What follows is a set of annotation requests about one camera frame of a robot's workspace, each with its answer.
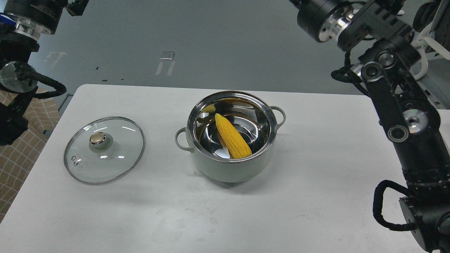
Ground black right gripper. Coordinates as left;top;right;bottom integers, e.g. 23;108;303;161
290;0;353;42

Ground grey-green steel pot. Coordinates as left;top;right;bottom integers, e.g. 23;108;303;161
175;91;286;183

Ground yellow corn cob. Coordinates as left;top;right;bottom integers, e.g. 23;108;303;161
215;113;252;159

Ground beige checkered cloth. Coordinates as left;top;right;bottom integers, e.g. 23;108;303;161
0;98;60;221

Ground glass pot lid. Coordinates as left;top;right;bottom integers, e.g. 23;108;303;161
63;116;146;185

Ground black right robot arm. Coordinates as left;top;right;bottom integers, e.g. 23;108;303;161
292;0;449;253

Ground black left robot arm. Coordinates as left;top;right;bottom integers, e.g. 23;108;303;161
0;0;89;146

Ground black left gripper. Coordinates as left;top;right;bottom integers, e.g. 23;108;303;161
4;0;89;34

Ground white desk frame right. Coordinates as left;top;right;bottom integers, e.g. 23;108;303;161
410;0;450;109

